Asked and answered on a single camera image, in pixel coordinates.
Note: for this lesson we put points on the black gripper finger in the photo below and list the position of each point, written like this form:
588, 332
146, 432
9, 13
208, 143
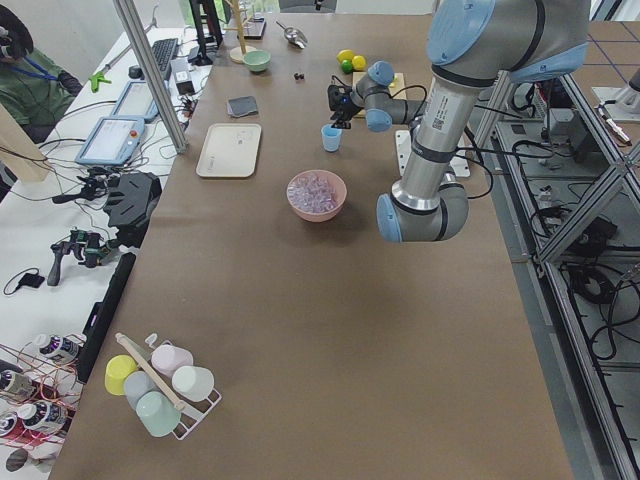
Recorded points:
346, 123
336, 120

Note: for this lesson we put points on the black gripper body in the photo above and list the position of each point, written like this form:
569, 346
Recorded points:
344, 108

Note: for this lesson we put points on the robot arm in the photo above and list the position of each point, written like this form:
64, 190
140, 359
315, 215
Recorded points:
469, 43

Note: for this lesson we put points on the light blue cup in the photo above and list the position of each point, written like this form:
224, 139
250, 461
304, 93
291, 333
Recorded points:
331, 138

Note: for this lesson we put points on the pile of ice cubes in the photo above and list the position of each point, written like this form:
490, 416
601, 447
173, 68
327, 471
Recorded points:
311, 193

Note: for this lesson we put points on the metal ice scoop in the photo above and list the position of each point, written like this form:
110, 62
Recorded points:
294, 36

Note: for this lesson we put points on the wooden cup tree stand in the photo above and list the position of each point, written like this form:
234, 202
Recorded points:
238, 53

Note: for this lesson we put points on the pink cup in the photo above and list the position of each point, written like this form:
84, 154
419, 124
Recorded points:
166, 359

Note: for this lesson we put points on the white cup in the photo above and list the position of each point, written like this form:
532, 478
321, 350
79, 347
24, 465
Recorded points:
193, 382

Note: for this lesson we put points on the grey cup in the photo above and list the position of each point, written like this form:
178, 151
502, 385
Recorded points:
136, 385

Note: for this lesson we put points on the yellow cup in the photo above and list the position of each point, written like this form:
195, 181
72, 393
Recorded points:
118, 369

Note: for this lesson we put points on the mint green cup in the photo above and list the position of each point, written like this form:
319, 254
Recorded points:
157, 414

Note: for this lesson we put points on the green lime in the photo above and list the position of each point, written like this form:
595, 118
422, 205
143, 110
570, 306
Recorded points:
346, 66

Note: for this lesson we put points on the whole lemon front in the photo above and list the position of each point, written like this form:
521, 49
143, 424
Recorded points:
359, 63

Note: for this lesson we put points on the whole lemon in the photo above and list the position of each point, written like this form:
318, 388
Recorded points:
359, 63
345, 55

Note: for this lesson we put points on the whole lemon rear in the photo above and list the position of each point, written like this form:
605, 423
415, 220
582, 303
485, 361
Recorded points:
345, 55

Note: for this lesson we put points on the wooden cutting board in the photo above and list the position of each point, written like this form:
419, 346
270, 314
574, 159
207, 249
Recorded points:
400, 85

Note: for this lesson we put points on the pink bowl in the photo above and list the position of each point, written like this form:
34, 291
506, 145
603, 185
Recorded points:
341, 188

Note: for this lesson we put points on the mint green bowl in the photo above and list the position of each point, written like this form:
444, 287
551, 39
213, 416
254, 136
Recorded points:
257, 61

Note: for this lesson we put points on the grey folded cloth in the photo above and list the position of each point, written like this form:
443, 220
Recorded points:
242, 106

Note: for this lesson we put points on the cream rabbit tray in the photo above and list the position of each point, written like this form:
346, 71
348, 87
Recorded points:
230, 150

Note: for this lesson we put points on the black keyboard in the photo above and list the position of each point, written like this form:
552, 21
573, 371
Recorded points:
164, 52

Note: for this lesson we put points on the teach pendant rear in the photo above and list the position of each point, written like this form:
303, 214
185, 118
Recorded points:
136, 100

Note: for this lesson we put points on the teach pendant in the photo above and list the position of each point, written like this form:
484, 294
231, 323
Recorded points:
136, 100
112, 141

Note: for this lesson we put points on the black gripper stand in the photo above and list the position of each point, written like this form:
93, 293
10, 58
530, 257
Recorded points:
130, 202

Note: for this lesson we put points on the teach pendant front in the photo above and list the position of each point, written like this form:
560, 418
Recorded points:
112, 141

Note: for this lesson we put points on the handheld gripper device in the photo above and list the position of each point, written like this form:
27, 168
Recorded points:
86, 246

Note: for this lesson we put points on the black bar device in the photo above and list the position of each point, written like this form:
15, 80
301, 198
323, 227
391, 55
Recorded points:
101, 316

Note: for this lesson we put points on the person in green shirt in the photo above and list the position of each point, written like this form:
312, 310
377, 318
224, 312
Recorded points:
35, 91

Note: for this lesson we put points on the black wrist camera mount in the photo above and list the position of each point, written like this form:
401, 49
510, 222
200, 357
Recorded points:
335, 85

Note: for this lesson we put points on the black picture frame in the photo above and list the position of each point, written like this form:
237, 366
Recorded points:
253, 29

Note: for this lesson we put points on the aluminium frame post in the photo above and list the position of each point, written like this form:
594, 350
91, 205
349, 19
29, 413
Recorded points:
130, 20

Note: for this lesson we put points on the wooden rack handle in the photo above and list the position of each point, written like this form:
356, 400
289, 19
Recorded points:
142, 358

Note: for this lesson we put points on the white wire cup rack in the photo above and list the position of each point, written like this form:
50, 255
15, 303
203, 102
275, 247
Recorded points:
195, 412

